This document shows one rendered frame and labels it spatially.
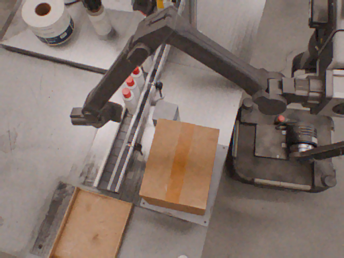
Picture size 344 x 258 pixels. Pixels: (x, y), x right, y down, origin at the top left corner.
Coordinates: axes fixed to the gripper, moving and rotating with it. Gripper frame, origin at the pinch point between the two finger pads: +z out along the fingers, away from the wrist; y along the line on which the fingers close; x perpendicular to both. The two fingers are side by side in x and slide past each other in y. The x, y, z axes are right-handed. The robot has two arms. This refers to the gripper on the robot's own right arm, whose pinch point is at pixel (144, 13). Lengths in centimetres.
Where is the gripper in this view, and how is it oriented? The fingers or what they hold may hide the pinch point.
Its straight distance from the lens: 165.1
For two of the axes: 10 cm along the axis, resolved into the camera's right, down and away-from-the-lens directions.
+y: -2.8, 9.1, -3.0
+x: 9.6, 2.5, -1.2
